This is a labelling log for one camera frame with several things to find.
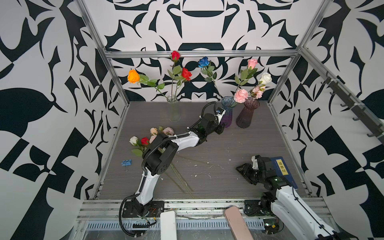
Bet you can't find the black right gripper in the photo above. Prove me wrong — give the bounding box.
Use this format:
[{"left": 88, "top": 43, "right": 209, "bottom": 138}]
[{"left": 235, "top": 162, "right": 266, "bottom": 185}]

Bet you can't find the purple blue glass vase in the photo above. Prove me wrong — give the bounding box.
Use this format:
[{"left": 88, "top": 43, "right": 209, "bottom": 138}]
[{"left": 221, "top": 96, "right": 237, "bottom": 128}]

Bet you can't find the dark maroon glass vase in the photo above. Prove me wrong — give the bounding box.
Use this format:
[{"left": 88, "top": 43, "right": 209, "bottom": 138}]
[{"left": 236, "top": 98, "right": 260, "bottom": 129}]

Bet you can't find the clear glass vase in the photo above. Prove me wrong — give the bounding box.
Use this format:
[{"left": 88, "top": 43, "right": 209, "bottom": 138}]
[{"left": 167, "top": 95, "right": 181, "bottom": 122}]

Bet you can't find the pink peony flower spray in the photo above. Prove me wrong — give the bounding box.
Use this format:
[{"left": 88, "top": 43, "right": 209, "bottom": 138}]
[{"left": 234, "top": 85, "right": 266, "bottom": 104}]

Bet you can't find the large red artificial rose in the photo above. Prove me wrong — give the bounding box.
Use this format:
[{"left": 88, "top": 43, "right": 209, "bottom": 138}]
[{"left": 175, "top": 68, "right": 192, "bottom": 97}]

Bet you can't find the blue artificial rose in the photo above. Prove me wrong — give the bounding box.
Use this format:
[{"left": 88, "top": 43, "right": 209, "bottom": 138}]
[{"left": 198, "top": 57, "right": 223, "bottom": 98}]

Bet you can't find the pink artificial rose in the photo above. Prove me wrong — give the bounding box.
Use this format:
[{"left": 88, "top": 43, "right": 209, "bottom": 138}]
[{"left": 235, "top": 59, "right": 258, "bottom": 91}]

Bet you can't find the small white artificial rose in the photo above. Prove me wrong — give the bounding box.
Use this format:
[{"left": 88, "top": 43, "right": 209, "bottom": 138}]
[{"left": 130, "top": 136, "right": 145, "bottom": 157}]

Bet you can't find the small red artificial rose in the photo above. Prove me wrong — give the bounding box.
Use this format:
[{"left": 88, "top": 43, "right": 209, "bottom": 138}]
[{"left": 168, "top": 51, "right": 184, "bottom": 103}]

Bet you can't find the orange artificial rose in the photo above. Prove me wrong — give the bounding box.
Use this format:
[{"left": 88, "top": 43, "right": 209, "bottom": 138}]
[{"left": 127, "top": 69, "right": 169, "bottom": 100}]

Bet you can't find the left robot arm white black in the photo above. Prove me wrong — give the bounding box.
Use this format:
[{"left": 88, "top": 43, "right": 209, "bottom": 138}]
[{"left": 118, "top": 102, "right": 226, "bottom": 238}]

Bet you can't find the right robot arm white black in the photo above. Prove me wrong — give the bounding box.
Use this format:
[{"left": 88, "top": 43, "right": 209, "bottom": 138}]
[{"left": 236, "top": 155, "right": 354, "bottom": 240}]

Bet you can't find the blue book yellow label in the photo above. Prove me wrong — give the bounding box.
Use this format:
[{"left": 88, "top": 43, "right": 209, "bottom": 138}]
[{"left": 270, "top": 157, "right": 298, "bottom": 190}]

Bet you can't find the small circuit board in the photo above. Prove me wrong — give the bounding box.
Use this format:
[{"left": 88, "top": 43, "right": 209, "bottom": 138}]
[{"left": 263, "top": 218, "right": 285, "bottom": 236}]

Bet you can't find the pink phone-like device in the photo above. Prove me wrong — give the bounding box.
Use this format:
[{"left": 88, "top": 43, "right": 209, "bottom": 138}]
[{"left": 224, "top": 206, "right": 253, "bottom": 240}]

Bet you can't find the blue binder clip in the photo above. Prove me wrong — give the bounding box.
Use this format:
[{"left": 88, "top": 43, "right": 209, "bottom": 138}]
[{"left": 121, "top": 159, "right": 132, "bottom": 172}]

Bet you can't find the white phone-like device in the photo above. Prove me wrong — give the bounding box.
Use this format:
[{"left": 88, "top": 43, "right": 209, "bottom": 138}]
[{"left": 160, "top": 211, "right": 178, "bottom": 240}]

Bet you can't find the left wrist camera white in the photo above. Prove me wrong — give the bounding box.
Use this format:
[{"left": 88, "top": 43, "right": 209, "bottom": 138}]
[{"left": 215, "top": 107, "right": 226, "bottom": 124}]

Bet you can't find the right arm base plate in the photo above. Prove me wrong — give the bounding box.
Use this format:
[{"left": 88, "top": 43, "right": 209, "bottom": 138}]
[{"left": 244, "top": 200, "right": 270, "bottom": 217}]

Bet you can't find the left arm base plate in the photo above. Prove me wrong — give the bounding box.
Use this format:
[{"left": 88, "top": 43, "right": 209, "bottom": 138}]
[{"left": 122, "top": 201, "right": 165, "bottom": 218}]

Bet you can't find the grey hook rack rail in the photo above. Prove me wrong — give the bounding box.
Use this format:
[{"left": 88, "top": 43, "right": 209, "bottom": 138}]
[{"left": 320, "top": 71, "right": 384, "bottom": 142}]

